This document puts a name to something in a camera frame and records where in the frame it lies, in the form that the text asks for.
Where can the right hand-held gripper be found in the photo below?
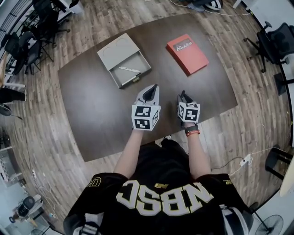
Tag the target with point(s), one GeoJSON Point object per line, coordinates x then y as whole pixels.
{"type": "Point", "coordinates": [189, 113]}

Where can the red book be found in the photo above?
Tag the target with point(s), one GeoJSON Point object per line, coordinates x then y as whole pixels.
{"type": "Point", "coordinates": [188, 56]}

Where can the black stool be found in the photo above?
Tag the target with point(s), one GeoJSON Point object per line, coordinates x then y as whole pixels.
{"type": "Point", "coordinates": [276, 160]}

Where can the person's right forearm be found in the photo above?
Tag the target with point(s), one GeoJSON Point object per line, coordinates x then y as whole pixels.
{"type": "Point", "coordinates": [199, 156]}

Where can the white round-edged table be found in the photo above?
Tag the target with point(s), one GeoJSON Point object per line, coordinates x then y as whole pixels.
{"type": "Point", "coordinates": [288, 179]}

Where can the person's black lettered jersey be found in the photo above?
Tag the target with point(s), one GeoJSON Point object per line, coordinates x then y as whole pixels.
{"type": "Point", "coordinates": [160, 202]}

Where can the white pen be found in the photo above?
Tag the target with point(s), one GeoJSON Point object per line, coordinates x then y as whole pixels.
{"type": "Point", "coordinates": [128, 68]}

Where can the black watch with red band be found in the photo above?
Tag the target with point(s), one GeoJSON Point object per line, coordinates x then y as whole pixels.
{"type": "Point", "coordinates": [192, 130]}

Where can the black floor fan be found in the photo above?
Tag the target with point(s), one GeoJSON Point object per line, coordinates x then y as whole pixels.
{"type": "Point", "coordinates": [269, 226]}

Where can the white power strip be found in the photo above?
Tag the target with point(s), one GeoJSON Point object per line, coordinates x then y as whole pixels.
{"type": "Point", "coordinates": [244, 160]}

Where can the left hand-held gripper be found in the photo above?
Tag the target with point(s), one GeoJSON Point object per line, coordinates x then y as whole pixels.
{"type": "Point", "coordinates": [143, 117]}

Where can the person's left forearm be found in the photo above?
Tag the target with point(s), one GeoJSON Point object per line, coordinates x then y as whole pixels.
{"type": "Point", "coordinates": [129, 153]}

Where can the black and white wheeled machine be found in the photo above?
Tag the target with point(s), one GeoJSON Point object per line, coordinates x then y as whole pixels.
{"type": "Point", "coordinates": [25, 207]}

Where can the black mesh office chair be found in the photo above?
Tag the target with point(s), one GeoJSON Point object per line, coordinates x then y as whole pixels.
{"type": "Point", "coordinates": [273, 43]}

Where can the grey drawer box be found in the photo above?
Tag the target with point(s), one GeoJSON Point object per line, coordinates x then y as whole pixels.
{"type": "Point", "coordinates": [119, 51]}

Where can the dark wooden desk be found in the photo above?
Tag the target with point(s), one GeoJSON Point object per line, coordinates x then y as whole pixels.
{"type": "Point", "coordinates": [92, 110]}

